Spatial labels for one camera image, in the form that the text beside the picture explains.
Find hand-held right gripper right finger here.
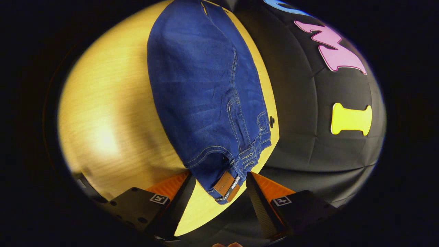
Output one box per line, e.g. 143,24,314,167
246,172,339,240

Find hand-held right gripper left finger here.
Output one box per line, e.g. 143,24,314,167
99,170,197,240

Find blue jeans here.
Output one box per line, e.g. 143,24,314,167
147,0,272,205

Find black backdrop cloth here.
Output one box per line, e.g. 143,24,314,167
178,0,387,247

